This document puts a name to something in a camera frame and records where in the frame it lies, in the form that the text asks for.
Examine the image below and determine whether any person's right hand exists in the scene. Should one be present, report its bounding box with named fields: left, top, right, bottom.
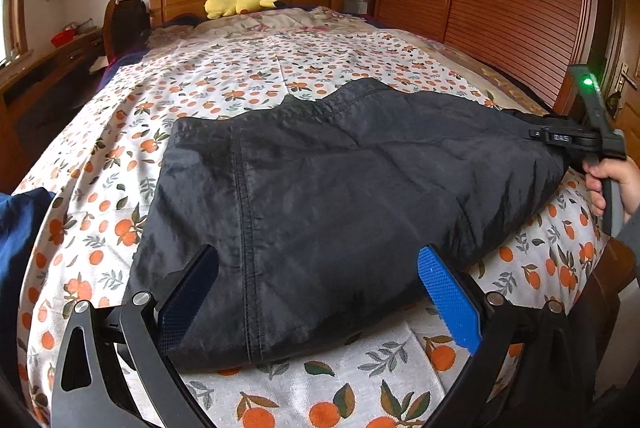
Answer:
left=584, top=157, right=640, bottom=218

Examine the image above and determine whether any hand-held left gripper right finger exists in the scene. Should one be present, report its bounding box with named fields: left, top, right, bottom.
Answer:
left=417, top=244, right=601, bottom=428

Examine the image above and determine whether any blue cloth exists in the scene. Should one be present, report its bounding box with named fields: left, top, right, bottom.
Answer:
left=0, top=188, right=58, bottom=361

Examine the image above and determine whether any crumpled floral quilt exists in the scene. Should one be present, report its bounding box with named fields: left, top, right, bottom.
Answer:
left=197, top=6, right=373, bottom=36

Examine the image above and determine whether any wooden desk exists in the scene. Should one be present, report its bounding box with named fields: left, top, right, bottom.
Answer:
left=0, top=31, right=107, bottom=191

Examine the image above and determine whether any orange print bedsheet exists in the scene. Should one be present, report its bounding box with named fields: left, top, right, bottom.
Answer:
left=12, top=6, right=611, bottom=428

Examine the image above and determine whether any metal door handle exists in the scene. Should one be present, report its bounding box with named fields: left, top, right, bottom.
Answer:
left=616, top=62, right=640, bottom=93

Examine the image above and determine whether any wooden door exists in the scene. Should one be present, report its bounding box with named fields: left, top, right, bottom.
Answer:
left=604, top=0, right=640, bottom=124

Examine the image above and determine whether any window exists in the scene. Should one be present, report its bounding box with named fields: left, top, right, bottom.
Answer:
left=0, top=0, right=28, bottom=66

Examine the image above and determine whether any dark chair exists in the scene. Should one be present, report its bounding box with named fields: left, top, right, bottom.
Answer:
left=102, top=0, right=152, bottom=62

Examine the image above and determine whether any black jacket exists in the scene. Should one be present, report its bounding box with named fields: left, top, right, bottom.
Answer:
left=135, top=77, right=571, bottom=374

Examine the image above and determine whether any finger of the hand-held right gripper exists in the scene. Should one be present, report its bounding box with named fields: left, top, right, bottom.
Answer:
left=522, top=117, right=556, bottom=145

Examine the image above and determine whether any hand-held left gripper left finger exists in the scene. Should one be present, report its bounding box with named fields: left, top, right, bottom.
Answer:
left=50, top=243, right=221, bottom=428

